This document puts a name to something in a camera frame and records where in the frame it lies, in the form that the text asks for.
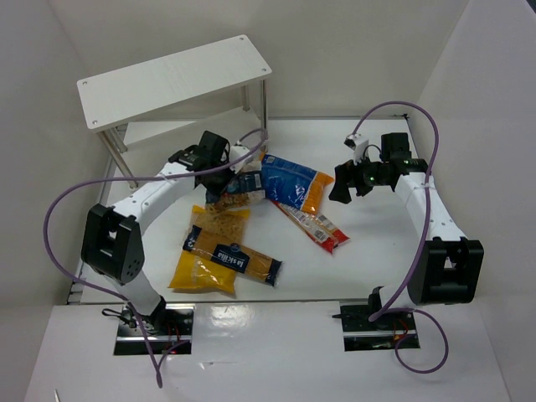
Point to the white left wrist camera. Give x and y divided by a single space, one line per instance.
243 157

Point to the yellow fusilli pasta bag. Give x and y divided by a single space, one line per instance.
197 269

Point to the spaghetti bag with navy ends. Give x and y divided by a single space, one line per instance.
230 254

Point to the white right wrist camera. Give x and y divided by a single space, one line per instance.
358 143

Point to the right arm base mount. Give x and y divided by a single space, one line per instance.
359 334

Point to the white two-tier shelf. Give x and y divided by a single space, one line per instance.
121 96

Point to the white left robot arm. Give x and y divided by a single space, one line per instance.
112 244

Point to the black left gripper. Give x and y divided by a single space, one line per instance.
219 184

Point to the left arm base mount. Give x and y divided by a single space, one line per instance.
174 336

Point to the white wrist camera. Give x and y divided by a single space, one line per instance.
243 157
358 143

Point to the blue and orange pasta bag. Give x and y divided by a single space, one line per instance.
293 184

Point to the fusilli bag with dark label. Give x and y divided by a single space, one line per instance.
243 190

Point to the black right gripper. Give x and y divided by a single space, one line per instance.
357 175

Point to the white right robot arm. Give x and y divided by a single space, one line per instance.
447 264

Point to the red spaghetti packet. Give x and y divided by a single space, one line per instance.
318 227

